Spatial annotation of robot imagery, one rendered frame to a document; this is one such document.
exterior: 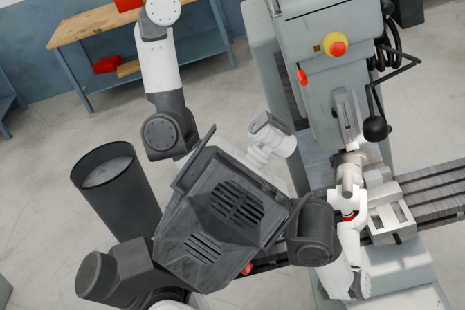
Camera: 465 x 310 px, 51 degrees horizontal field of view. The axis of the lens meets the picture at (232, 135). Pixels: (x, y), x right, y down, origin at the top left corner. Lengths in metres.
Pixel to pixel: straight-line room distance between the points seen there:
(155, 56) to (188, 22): 4.79
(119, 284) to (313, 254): 0.46
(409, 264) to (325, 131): 0.57
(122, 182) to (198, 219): 2.24
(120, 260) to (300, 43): 0.69
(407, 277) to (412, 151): 1.85
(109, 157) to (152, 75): 2.55
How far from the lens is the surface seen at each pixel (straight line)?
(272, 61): 1.93
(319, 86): 1.48
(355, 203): 1.55
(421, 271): 1.88
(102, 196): 3.33
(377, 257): 1.87
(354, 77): 1.49
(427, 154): 3.60
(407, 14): 1.79
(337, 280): 1.36
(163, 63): 1.16
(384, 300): 1.91
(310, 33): 1.25
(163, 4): 1.14
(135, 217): 3.48
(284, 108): 2.04
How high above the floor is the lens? 2.33
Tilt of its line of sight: 33 degrees down
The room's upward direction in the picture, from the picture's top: 21 degrees counter-clockwise
